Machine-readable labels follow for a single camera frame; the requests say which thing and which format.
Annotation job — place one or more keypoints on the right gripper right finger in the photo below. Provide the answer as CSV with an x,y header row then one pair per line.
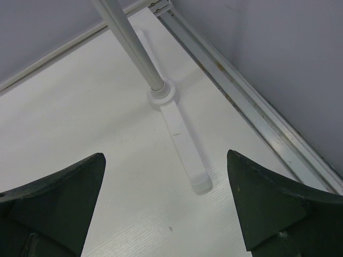
x,y
281,217

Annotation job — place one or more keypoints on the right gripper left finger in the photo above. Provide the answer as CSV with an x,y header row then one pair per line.
x,y
51,216

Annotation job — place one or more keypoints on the white drying rack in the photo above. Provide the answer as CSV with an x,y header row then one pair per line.
x,y
162,94

